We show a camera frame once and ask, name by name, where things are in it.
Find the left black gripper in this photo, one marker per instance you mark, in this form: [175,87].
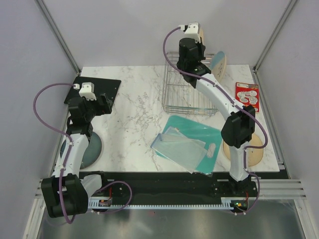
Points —
[102,109]

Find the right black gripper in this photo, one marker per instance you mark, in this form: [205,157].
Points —
[202,49]

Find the blue and beige plate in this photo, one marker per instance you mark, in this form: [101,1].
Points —
[218,65]

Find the beige bird plate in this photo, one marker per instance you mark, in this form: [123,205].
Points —
[201,34]
[254,155]

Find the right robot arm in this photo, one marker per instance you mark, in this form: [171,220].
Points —
[239,127]

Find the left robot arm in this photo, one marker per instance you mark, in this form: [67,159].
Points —
[64,193]

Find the black square plate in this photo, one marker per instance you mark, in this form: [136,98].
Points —
[105,91]

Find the dark teal plate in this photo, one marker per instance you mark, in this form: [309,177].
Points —
[94,149]

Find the red booklet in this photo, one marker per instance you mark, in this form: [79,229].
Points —
[248,94]

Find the teal cutting board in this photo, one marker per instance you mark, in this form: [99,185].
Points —
[195,130]

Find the clear plastic zip bag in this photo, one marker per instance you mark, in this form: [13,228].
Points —
[183,151]

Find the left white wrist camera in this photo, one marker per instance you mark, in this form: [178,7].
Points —
[86,90]

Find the metal wire dish rack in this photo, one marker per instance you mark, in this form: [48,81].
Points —
[180,97]

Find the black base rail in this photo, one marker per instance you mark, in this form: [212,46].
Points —
[159,188]

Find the light blue cable duct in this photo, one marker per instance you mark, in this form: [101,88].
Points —
[98,203]

